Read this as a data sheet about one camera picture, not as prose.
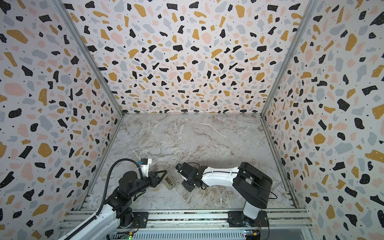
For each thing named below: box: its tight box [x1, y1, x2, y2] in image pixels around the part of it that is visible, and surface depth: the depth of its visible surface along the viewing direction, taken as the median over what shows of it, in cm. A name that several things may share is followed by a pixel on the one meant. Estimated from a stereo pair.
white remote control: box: [162, 173, 176, 191], surface depth 81 cm
